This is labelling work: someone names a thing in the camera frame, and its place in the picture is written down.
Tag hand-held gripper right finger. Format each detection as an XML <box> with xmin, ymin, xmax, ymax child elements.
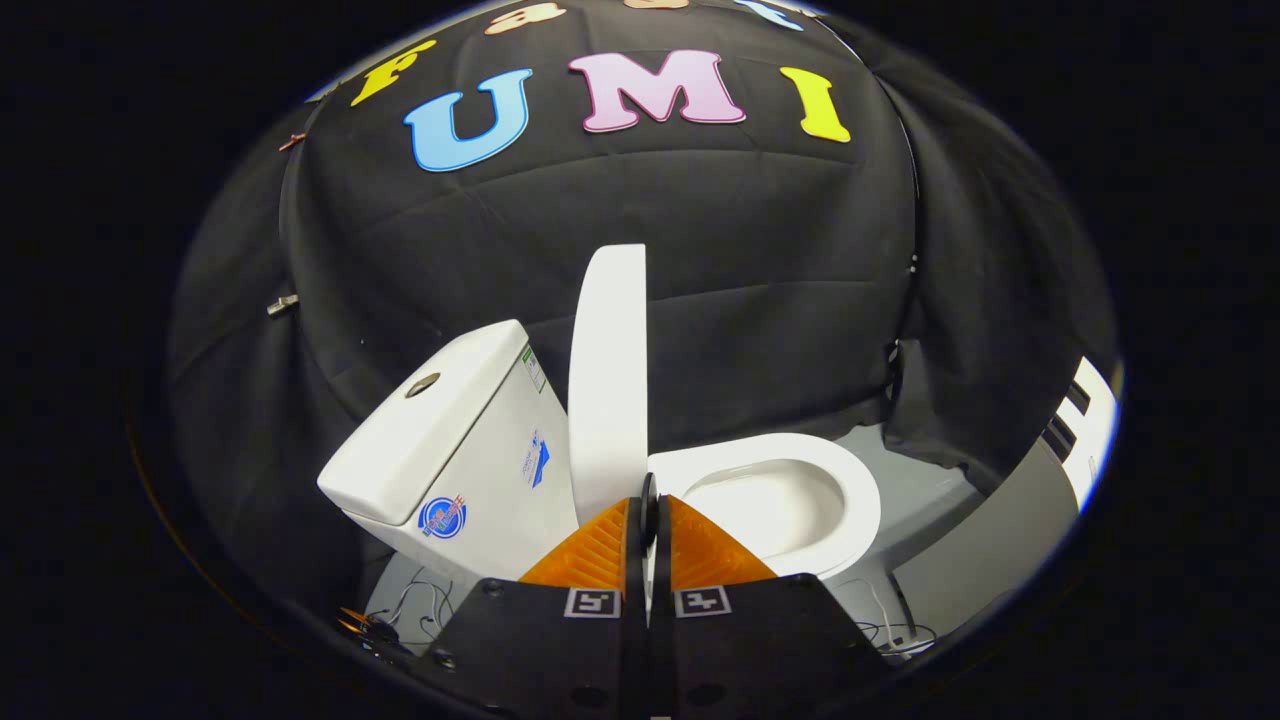
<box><xmin>652</xmin><ymin>493</ymin><xmax>898</xmax><ymax>720</ymax></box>

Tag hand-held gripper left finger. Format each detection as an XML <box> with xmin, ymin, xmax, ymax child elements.
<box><xmin>415</xmin><ymin>497</ymin><xmax>647</xmax><ymax>720</ymax></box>

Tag white toilet lid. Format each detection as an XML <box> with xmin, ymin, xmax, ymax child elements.
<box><xmin>568</xmin><ymin>244</ymin><xmax>661</xmax><ymax>561</ymax></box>

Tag white ceramic toilet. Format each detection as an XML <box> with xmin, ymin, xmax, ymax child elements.
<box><xmin>318</xmin><ymin>320</ymin><xmax>883</xmax><ymax>601</ymax></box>

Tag black backdrop cloth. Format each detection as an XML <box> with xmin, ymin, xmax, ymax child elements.
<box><xmin>165</xmin><ymin>0</ymin><xmax>1118</xmax><ymax>621</ymax></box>

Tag white black striped board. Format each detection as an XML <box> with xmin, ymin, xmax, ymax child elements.
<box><xmin>1040</xmin><ymin>357</ymin><xmax>1121</xmax><ymax>511</ymax></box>

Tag thin dark floor cables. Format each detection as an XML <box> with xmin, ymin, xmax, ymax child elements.
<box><xmin>385</xmin><ymin>578</ymin><xmax>457</xmax><ymax>641</ymax></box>

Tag thin white floor cables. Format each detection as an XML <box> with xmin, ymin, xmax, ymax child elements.
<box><xmin>840</xmin><ymin>578</ymin><xmax>939</xmax><ymax>658</ymax></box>

